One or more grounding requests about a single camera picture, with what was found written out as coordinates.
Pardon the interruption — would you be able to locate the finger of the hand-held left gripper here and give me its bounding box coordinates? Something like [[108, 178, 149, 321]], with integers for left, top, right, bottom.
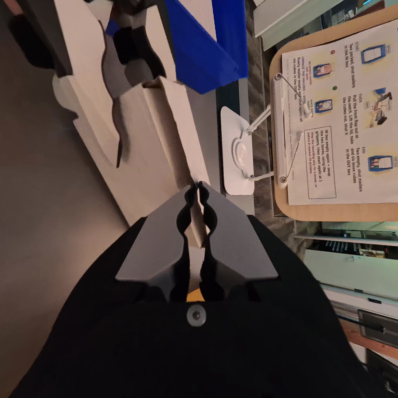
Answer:
[[102, 12, 167, 99], [51, 0, 131, 169]]

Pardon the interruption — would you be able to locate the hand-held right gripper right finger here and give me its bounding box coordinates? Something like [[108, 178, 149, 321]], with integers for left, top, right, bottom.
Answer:
[[198, 181, 279, 301]]

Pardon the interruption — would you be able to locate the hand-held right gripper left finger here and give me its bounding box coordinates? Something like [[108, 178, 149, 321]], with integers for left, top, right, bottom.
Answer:
[[114, 183, 197, 301]]

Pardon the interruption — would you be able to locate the blue plastic bin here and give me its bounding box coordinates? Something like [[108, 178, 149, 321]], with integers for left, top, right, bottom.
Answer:
[[105, 0, 249, 95]]

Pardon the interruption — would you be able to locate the frosted glass door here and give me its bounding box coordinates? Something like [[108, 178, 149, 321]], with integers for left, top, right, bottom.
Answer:
[[303, 222, 398, 311]]

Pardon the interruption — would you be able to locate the wooden beam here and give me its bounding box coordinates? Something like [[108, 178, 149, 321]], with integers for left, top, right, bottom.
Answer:
[[339, 317, 398, 361]]

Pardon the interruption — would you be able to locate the printed instruction sheet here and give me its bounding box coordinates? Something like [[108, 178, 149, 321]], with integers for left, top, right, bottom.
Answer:
[[281, 19, 398, 206]]

